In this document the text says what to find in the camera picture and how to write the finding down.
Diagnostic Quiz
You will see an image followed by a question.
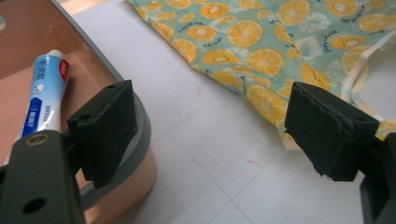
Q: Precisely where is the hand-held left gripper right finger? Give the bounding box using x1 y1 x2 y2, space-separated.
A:
284 81 379 182

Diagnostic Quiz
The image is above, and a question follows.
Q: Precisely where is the blue and white toothpaste tube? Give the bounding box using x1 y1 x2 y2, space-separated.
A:
2 49 72 166

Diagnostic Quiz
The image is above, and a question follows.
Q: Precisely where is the fruit print cloth bag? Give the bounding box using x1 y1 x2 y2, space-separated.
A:
127 0 396 151

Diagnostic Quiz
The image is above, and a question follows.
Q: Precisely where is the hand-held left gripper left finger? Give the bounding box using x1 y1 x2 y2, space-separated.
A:
66 79 138 189

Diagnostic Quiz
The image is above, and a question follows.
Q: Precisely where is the pink basket with grey rim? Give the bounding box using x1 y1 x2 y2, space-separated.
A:
0 0 158 224

